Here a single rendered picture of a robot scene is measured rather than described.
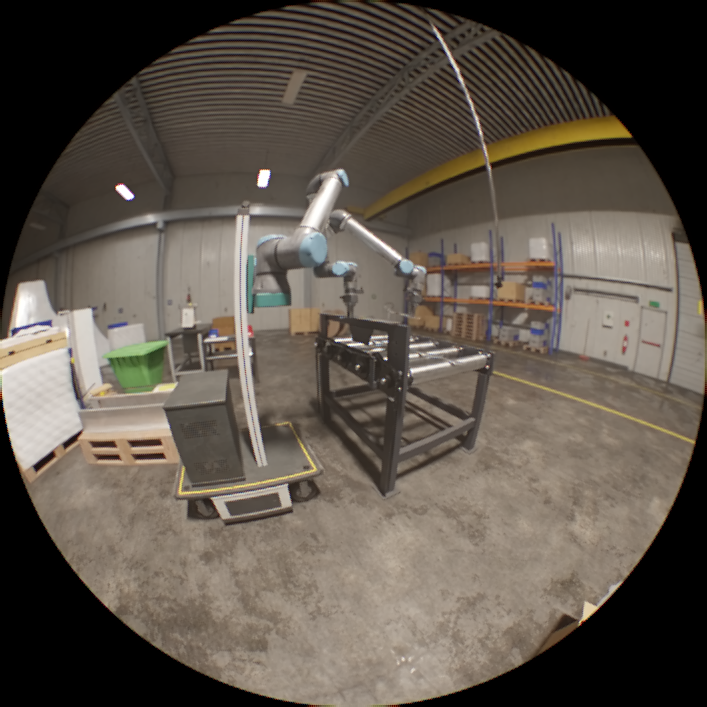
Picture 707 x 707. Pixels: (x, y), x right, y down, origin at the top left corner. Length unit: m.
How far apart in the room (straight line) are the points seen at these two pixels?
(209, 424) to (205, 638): 1.13
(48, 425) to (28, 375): 0.56
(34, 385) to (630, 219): 13.37
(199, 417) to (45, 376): 2.37
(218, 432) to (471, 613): 1.55
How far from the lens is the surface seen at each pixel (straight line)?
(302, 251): 0.95
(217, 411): 1.19
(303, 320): 9.08
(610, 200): 10.82
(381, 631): 1.29
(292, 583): 1.37
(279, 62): 8.37
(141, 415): 2.40
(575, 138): 7.73
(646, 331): 9.84
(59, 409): 3.31
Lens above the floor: 1.27
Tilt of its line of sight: 13 degrees down
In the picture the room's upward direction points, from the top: straight up
